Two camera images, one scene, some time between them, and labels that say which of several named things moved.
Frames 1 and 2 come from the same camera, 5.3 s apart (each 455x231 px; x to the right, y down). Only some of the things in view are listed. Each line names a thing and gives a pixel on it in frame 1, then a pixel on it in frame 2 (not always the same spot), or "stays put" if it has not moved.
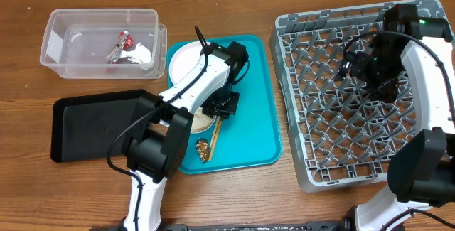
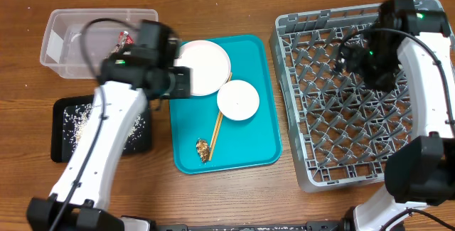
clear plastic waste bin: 105,44 stays put
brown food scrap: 203,150 stays put
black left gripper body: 222,101 → 176,83
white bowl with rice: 201,121 → 238,100
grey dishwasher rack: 339,136 stays put
